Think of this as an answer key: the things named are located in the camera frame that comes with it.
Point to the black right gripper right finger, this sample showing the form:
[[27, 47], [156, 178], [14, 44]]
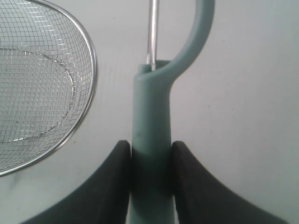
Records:
[[202, 199]]

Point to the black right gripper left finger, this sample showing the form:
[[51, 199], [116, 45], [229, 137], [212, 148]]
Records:
[[102, 199]]

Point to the teal handled vegetable peeler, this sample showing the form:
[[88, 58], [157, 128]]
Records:
[[151, 200]]

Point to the oval metal wire basket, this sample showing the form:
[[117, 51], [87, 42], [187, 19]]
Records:
[[48, 79]]

